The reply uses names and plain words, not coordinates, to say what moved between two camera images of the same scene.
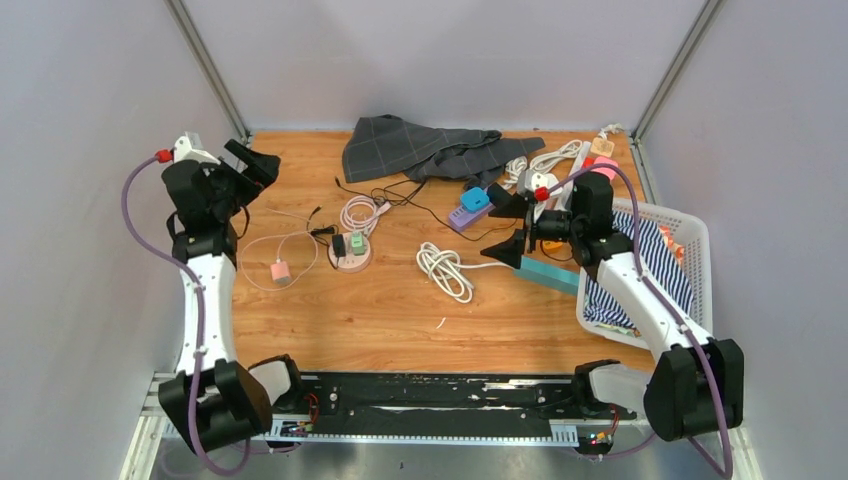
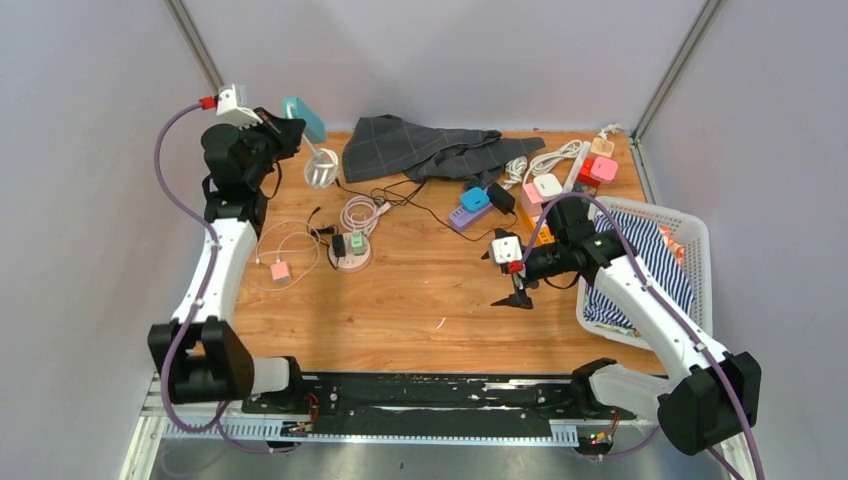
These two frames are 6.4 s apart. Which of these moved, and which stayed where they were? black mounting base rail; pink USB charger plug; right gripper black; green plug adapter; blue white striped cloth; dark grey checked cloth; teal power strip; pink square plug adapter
Moved: teal power strip; right gripper black
Stayed: blue white striped cloth; green plug adapter; pink square plug adapter; dark grey checked cloth; pink USB charger plug; black mounting base rail
